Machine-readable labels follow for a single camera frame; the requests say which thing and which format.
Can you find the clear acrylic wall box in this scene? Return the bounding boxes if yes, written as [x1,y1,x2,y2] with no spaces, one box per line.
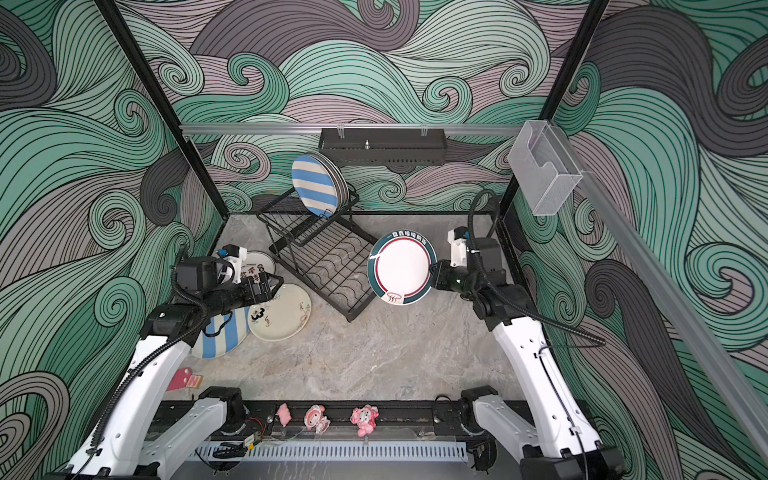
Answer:
[507,120,583,217]

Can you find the small pink figurine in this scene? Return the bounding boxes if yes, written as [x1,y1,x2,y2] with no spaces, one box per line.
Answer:
[276,403,292,427]

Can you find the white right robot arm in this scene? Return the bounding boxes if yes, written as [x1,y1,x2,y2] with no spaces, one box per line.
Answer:
[429,260,626,479]

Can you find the black corner frame post right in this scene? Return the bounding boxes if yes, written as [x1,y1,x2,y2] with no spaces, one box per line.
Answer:
[495,0,610,218]

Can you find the pink white round figurine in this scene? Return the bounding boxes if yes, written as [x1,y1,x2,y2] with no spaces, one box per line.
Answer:
[304,404,331,435]

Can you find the black corner frame post left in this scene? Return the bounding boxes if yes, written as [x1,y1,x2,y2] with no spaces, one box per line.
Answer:
[94,0,230,220]

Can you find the black corner frame post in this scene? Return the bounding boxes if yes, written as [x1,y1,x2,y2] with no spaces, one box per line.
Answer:
[495,0,610,218]
[94,0,230,220]

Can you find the black wall mounted tray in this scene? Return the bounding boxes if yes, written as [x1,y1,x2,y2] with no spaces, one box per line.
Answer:
[318,129,448,167]

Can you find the cream floral painted plate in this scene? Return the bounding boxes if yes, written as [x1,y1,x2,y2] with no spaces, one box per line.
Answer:
[248,284,312,342]

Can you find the blue striped plate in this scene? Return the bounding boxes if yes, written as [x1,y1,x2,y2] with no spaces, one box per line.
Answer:
[191,307,249,359]
[291,154,347,217]

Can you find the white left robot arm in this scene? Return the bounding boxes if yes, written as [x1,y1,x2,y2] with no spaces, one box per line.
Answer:
[47,273,284,479]

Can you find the white plate green red rim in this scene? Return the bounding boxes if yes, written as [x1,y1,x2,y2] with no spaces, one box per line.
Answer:
[367,229,437,306]

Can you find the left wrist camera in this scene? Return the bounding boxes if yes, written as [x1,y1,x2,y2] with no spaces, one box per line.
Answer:
[173,244,247,298]

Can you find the aluminium wall rail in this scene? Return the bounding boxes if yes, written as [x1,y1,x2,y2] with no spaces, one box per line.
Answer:
[179,122,522,137]

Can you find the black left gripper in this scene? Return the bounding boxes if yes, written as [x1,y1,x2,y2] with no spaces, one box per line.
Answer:
[204,272,283,319]

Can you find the pink plush figurine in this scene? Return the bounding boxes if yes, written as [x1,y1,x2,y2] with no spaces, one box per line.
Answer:
[350,404,379,437]

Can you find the white plate red Chinese characters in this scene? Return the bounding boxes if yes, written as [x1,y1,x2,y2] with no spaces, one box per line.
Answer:
[241,250,276,278]

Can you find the black wire dish rack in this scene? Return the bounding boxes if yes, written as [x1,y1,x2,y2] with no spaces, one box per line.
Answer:
[254,188,376,322]

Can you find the white slotted cable duct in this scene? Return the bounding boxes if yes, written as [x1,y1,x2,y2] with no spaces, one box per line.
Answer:
[189,440,469,463]

